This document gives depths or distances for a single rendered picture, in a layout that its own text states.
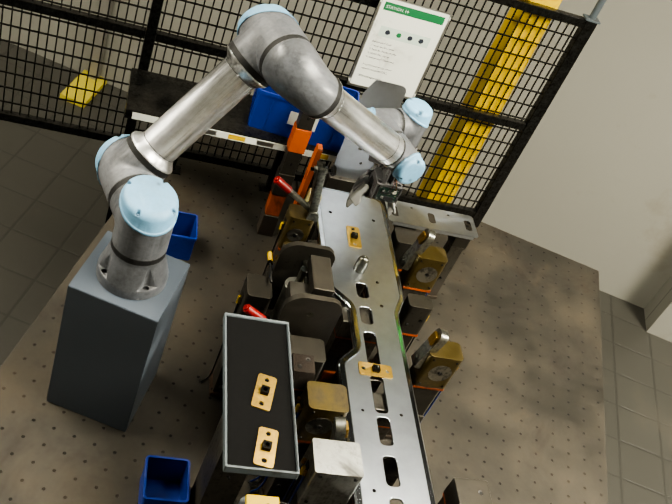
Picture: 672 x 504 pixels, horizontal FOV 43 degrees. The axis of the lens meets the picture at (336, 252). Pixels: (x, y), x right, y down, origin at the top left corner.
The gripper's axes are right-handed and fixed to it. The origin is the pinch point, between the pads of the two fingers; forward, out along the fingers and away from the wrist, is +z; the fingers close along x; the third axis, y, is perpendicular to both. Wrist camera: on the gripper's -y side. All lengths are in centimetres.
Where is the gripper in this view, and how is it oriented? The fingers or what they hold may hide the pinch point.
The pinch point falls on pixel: (367, 207)
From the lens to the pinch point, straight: 230.9
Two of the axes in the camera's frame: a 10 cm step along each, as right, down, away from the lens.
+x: 9.4, 1.8, 2.9
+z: -3.3, 7.0, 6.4
